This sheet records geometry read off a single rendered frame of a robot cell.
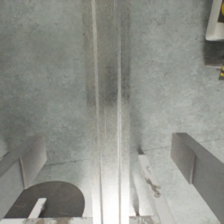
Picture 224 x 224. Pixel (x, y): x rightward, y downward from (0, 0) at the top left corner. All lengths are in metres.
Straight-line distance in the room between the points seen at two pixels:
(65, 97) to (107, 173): 0.81
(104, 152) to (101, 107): 0.07
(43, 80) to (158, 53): 0.69
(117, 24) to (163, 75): 0.83
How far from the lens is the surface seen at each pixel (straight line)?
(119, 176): 0.28
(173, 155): 0.17
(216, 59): 1.00
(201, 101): 1.15
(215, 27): 1.01
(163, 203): 0.75
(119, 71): 0.23
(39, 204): 1.02
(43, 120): 1.11
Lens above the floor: 0.98
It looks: 75 degrees down
